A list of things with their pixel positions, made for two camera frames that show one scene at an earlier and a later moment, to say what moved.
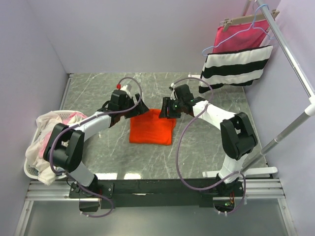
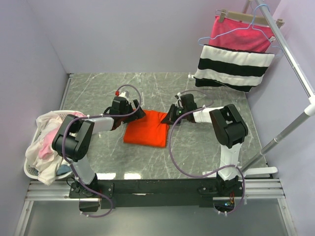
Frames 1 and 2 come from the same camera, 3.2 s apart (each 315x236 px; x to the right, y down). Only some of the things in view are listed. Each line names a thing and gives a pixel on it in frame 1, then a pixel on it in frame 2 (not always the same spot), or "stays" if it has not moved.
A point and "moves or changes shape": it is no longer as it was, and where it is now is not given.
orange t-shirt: x=149 y=128 moves or changes shape
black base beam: x=163 y=193 stays
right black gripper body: x=174 y=107 → x=175 y=112
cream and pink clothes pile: x=47 y=122 stays
